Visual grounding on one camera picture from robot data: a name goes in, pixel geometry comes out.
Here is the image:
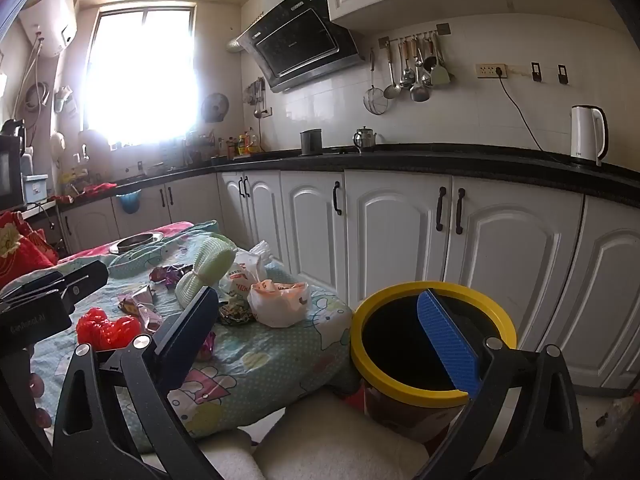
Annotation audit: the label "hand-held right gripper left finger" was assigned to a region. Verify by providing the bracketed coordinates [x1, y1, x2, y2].
[50, 285, 223, 480]

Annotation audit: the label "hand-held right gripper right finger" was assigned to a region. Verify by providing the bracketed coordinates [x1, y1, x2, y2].
[415, 287, 586, 480]

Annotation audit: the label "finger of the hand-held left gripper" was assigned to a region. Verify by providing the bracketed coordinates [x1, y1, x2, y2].
[60, 260, 110, 312]
[0, 269, 67, 303]

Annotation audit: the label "pink foil wrapper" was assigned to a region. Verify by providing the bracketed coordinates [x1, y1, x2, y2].
[117, 285, 161, 331]

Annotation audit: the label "gold black wrapper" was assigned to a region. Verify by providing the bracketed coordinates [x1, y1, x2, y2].
[218, 301, 253, 326]

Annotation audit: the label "purple foil wrapper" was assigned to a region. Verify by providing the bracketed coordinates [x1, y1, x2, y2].
[150, 264, 193, 288]

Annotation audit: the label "white foam net sleeve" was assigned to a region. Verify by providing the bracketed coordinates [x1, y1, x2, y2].
[175, 234, 237, 307]

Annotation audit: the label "yellow-rimmed black bin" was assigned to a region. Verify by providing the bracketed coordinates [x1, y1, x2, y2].
[350, 281, 517, 445]

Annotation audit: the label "white plastic bag red print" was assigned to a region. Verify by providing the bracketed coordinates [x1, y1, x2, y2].
[219, 241, 271, 301]

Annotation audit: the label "white plastic bag orange print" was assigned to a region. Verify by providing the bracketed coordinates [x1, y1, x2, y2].
[247, 280, 311, 328]

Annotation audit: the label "person's left hand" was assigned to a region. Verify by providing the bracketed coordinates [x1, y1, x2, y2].
[30, 372, 52, 423]

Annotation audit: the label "pink bed sheet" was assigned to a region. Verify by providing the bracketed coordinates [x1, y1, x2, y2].
[57, 221, 193, 263]

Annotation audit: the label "red cushion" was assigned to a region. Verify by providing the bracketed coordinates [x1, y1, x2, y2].
[0, 210, 58, 286]

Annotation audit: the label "metal plate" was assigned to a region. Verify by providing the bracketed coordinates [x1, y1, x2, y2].
[116, 232, 165, 253]

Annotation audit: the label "blue hanging bag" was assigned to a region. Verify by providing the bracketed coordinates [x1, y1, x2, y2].
[116, 191, 141, 216]

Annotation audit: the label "blue storage box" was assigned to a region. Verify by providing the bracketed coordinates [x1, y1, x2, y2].
[22, 174, 49, 206]

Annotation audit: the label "cartoon printed blanket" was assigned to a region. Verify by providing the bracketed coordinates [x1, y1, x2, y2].
[30, 220, 356, 453]

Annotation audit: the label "black microwave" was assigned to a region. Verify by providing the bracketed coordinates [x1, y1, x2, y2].
[0, 135, 26, 211]

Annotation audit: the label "white cushion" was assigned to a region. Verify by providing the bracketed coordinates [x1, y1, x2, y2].
[200, 390, 431, 480]

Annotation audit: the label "dish rack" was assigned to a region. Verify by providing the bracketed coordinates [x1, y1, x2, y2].
[182, 132, 217, 166]

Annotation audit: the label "black kitchen countertop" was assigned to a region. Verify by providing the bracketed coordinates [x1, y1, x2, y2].
[110, 142, 640, 211]

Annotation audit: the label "window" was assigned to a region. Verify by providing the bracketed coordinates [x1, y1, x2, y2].
[82, 5, 198, 146]

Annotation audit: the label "glass teapot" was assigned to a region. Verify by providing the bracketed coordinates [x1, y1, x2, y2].
[353, 126, 378, 152]

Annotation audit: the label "black pot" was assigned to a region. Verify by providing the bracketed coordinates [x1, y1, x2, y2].
[300, 129, 323, 156]

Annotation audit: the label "hanging kitchen tools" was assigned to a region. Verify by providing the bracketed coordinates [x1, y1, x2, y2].
[245, 77, 266, 118]

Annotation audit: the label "white electric kettle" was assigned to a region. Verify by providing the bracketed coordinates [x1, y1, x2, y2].
[570, 105, 610, 167]

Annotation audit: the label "metal strainer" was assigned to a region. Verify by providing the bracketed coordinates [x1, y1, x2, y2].
[364, 49, 390, 113]

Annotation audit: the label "large metal ladle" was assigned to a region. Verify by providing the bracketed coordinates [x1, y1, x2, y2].
[410, 40, 431, 103]

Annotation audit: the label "green spatula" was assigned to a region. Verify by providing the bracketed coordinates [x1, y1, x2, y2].
[429, 35, 456, 85]

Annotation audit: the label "white water heater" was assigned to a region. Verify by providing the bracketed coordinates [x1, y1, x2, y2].
[17, 0, 78, 56]

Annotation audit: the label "metal slotted spoon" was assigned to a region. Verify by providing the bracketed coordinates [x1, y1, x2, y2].
[400, 40, 417, 88]

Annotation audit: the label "black range hood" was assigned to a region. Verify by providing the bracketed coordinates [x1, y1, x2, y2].
[235, 0, 366, 93]

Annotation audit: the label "white hose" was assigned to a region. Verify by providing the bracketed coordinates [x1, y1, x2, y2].
[20, 35, 51, 113]

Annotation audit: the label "round wall fan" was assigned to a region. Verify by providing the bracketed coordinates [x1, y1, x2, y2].
[201, 92, 231, 123]

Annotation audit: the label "black power cable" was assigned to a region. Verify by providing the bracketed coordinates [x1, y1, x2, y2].
[495, 72, 576, 163]

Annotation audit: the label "utensil wall rail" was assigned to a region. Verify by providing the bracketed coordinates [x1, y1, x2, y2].
[377, 24, 451, 46]

